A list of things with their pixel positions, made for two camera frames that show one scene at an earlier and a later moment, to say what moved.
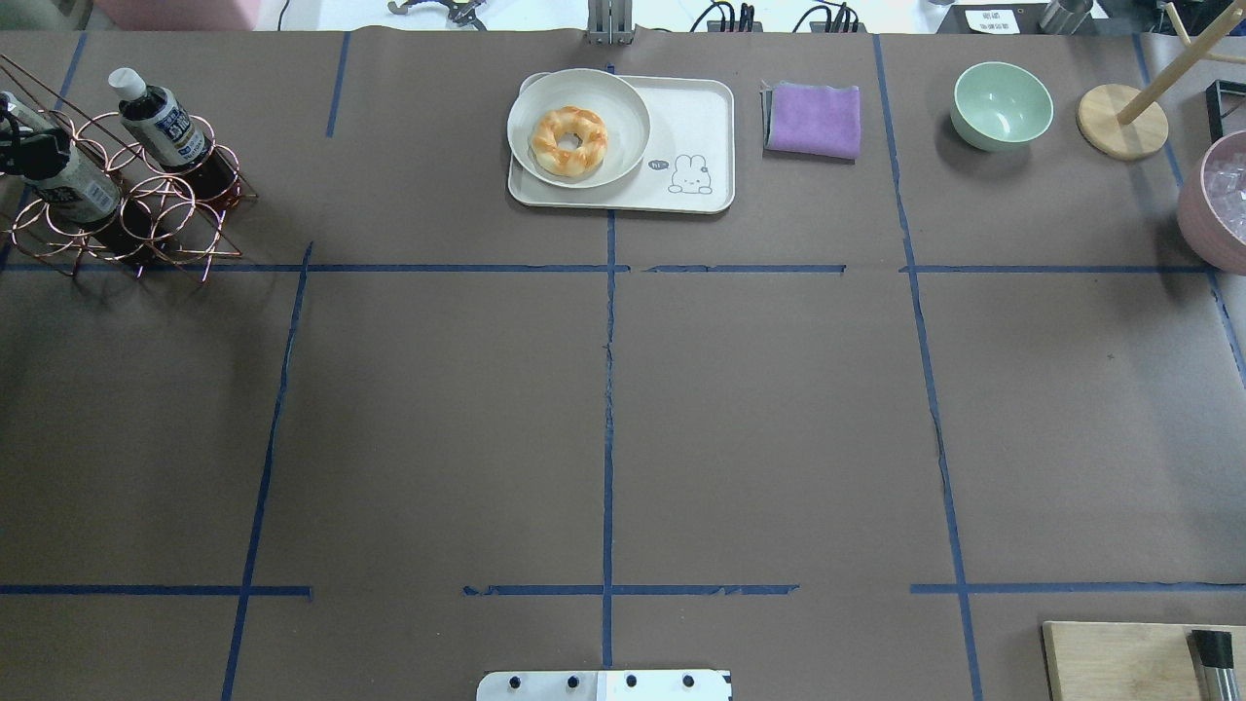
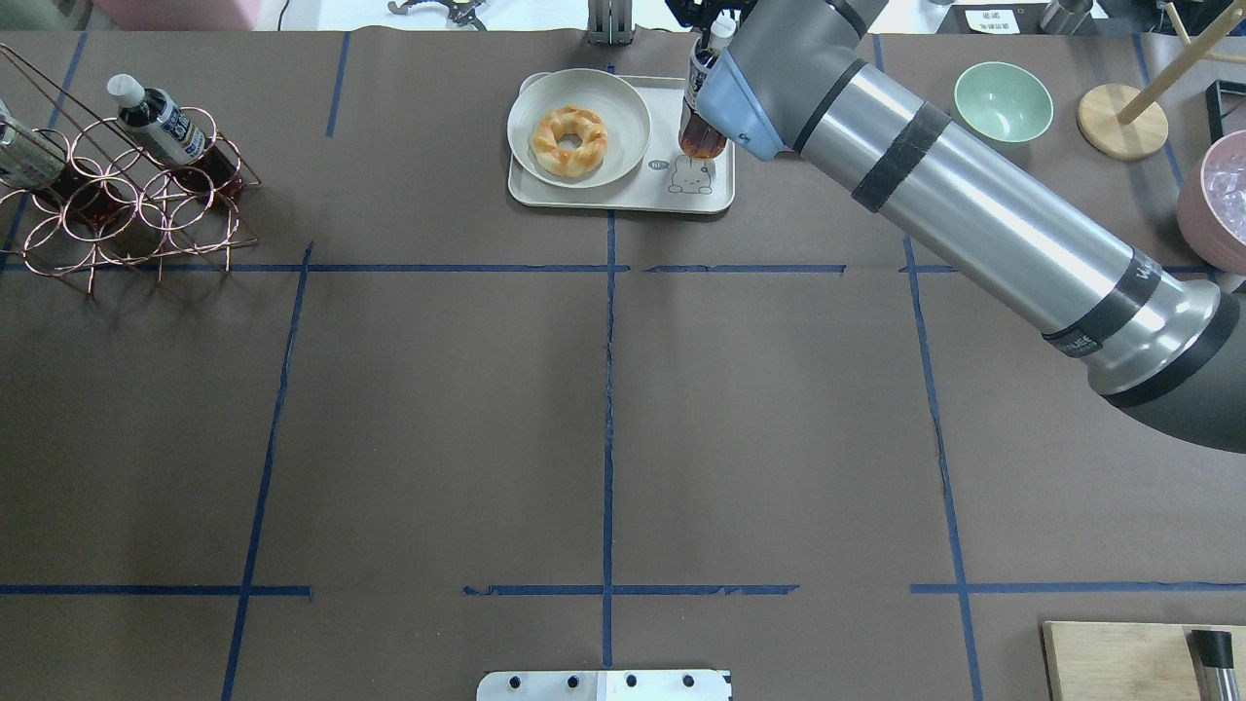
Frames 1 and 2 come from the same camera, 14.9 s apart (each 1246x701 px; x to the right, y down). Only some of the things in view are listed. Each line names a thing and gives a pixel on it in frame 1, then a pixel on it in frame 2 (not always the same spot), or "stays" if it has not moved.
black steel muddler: x=1211 y=654 stays
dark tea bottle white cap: x=82 y=198 -> x=699 y=138
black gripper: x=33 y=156 -> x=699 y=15
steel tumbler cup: x=1064 y=17 stays
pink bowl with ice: x=1211 y=204 stays
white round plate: x=619 y=106 stays
